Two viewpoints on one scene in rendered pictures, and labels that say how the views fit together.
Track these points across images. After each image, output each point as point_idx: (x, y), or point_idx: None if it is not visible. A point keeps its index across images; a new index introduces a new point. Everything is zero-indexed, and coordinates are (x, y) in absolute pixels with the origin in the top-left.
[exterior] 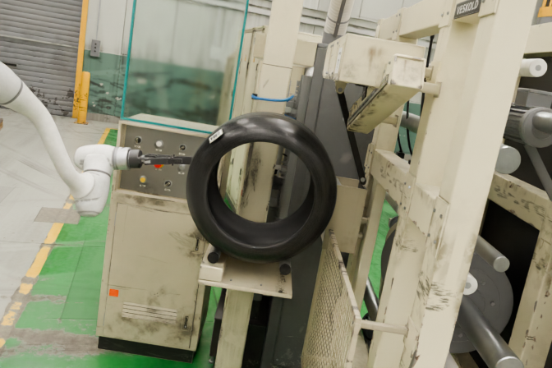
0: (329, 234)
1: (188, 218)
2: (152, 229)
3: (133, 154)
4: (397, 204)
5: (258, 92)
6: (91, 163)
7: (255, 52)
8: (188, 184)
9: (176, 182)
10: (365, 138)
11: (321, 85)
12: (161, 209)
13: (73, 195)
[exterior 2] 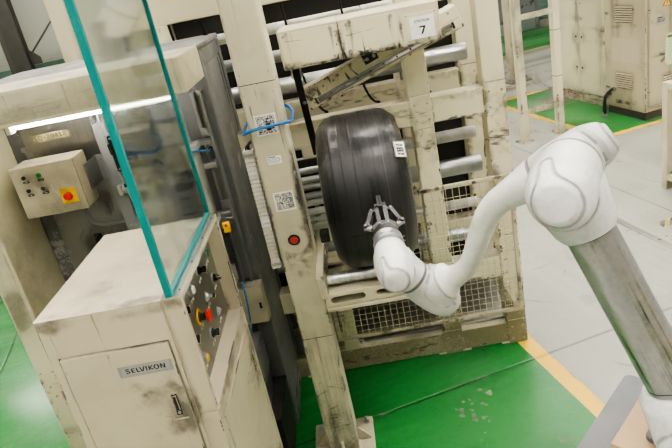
0: None
1: (244, 344)
2: (244, 399)
3: (395, 227)
4: None
5: (281, 115)
6: (418, 261)
7: (187, 85)
8: (407, 212)
9: (212, 323)
10: (235, 130)
11: (212, 93)
12: (235, 364)
13: (458, 293)
